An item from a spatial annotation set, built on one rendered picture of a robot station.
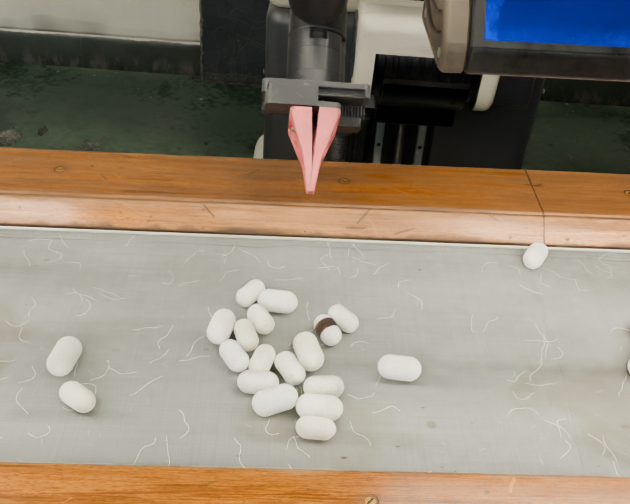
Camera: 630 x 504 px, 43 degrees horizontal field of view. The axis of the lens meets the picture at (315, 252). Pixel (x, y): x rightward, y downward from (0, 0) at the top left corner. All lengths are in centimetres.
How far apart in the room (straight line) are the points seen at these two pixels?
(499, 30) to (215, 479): 34
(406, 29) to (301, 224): 46
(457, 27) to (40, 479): 39
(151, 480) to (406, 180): 45
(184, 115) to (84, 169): 173
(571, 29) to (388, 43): 76
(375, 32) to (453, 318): 57
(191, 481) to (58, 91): 230
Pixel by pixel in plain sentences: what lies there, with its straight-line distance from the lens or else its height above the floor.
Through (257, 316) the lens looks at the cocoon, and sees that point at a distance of 69.
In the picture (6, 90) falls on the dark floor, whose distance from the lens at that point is 283.
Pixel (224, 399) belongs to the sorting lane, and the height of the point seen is 74.
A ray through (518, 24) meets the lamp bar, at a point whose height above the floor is 107.
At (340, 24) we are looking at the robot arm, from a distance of 80.
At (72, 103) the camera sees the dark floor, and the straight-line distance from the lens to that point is 270.
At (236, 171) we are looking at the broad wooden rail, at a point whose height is 76.
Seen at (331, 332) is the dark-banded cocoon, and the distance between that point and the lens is 68.
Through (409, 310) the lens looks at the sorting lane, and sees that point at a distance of 74.
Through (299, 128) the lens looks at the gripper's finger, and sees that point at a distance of 74.
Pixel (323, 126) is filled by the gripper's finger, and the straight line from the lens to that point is 74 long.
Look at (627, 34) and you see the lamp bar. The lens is 47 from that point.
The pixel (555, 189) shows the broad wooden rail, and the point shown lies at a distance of 91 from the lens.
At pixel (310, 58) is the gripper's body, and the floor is 91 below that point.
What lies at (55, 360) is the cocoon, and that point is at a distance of 67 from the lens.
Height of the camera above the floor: 122
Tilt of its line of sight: 38 degrees down
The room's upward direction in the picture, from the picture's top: 4 degrees clockwise
